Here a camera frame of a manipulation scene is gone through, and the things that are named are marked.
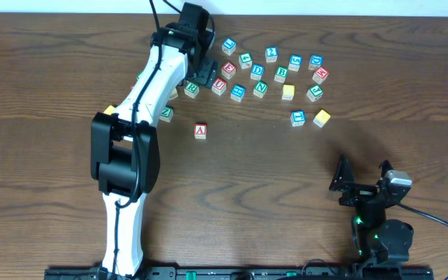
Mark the blue L block top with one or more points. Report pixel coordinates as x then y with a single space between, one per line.
229 46

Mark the blue D block middle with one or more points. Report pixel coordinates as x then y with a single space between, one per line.
256 72

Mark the blue H block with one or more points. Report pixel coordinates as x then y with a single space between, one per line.
237 93

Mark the green B block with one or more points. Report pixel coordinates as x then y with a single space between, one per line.
281 74

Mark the red A block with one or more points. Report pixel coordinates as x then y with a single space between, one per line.
200 131

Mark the yellow C block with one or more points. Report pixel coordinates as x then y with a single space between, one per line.
288 92

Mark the green 4 block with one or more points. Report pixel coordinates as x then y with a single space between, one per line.
245 60

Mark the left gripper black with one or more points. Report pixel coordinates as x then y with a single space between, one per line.
208 75

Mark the red U block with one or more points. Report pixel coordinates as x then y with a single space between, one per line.
219 86

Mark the yellow block under gripper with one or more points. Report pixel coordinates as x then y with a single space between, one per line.
110 110

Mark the yellow K block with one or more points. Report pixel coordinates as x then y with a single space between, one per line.
321 118

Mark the red E block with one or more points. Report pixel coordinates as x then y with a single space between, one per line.
228 70

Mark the green R block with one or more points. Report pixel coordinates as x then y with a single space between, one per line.
191 89

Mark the blue T block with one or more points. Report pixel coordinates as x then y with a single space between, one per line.
297 118

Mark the green Z block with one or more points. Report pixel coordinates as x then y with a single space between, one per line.
167 114

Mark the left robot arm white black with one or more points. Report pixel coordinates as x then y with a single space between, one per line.
125 158

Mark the red M block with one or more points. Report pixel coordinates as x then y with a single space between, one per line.
320 75

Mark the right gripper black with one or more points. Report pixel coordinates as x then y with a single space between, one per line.
359 192

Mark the blue d block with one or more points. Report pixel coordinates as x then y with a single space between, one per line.
256 72
316 62

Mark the blue question mark block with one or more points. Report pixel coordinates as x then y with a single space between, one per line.
271 54

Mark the green N block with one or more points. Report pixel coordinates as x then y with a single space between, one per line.
260 89

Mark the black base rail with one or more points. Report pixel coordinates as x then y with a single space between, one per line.
312 270

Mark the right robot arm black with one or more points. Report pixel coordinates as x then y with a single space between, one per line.
380 240

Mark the blue S block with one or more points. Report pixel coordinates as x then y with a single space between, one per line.
295 62

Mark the green J block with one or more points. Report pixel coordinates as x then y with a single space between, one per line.
314 93

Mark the blue D block right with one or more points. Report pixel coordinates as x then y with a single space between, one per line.
316 62

